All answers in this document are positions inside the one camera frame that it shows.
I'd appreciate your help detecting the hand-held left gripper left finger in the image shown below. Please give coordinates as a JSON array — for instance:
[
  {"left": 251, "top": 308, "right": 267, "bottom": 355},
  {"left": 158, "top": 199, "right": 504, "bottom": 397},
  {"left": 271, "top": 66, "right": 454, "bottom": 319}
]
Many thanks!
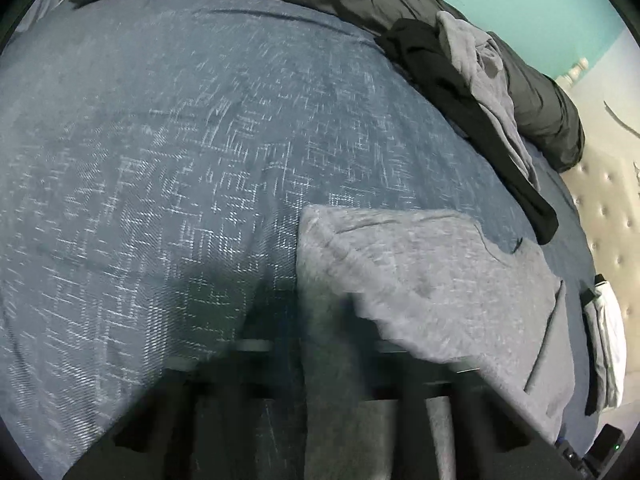
[{"left": 62, "top": 342, "right": 307, "bottom": 480}]

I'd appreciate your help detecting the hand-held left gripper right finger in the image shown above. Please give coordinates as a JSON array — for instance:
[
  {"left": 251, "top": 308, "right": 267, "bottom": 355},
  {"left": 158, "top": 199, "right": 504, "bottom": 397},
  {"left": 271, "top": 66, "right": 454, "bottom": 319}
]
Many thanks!
[{"left": 350, "top": 337, "right": 587, "bottom": 480}]

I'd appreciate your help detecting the grey knit sweater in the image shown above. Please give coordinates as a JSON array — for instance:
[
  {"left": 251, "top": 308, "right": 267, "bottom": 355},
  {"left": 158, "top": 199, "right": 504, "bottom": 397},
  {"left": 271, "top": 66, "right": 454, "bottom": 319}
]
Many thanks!
[{"left": 295, "top": 204, "right": 577, "bottom": 480}]

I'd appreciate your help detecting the white folded shirt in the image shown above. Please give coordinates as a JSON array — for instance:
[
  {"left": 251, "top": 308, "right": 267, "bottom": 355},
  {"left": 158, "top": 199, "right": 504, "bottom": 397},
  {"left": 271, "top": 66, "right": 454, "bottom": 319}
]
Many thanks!
[{"left": 581, "top": 274, "right": 629, "bottom": 412}]

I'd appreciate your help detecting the cream tufted headboard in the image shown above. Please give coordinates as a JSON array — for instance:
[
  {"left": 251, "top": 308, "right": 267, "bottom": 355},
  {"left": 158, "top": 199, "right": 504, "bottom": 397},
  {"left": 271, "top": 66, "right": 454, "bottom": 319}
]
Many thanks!
[{"left": 554, "top": 27, "right": 640, "bottom": 413}]

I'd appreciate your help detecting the black crumpled garment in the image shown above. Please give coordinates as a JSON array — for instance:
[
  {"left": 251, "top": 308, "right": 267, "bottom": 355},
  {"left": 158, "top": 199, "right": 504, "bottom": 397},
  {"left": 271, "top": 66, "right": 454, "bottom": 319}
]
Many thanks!
[{"left": 374, "top": 18, "right": 559, "bottom": 247}]

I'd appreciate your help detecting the grey crumpled garment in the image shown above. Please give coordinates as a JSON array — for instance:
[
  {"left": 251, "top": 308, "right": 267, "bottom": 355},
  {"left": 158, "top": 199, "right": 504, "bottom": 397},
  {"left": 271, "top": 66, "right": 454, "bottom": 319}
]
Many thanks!
[{"left": 435, "top": 10, "right": 544, "bottom": 192}]

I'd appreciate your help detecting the light blue cloth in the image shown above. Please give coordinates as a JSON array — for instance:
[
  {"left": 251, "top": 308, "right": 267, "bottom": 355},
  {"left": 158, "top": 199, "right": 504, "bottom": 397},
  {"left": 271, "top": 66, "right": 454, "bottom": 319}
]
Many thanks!
[{"left": 15, "top": 0, "right": 71, "bottom": 36}]

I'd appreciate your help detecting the cream bed post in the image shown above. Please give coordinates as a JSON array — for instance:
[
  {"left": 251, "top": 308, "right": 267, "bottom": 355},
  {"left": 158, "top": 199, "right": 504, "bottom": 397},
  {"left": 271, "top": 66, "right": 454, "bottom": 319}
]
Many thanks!
[{"left": 564, "top": 57, "right": 592, "bottom": 87}]

